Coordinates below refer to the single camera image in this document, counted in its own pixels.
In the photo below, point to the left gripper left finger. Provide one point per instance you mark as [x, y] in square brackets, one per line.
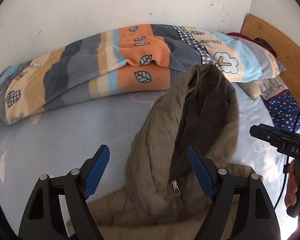
[57, 207]

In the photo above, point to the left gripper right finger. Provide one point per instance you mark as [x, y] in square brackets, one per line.
[240, 208]

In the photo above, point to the brown quilted puffer jacket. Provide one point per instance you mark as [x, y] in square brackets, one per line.
[162, 198]

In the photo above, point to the right hand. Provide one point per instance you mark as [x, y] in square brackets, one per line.
[292, 186]

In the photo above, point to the navy star pillow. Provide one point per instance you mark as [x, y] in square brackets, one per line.
[283, 109]

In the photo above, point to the grey printed pillow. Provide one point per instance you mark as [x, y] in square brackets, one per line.
[271, 88]

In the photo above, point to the wooden headboard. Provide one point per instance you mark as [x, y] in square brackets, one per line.
[288, 52]

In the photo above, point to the beige small pillow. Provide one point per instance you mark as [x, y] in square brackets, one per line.
[251, 89]

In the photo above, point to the dark red garment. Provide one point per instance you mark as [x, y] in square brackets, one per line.
[261, 42]

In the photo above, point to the colourful patchwork blanket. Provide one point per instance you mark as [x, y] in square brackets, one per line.
[135, 58]

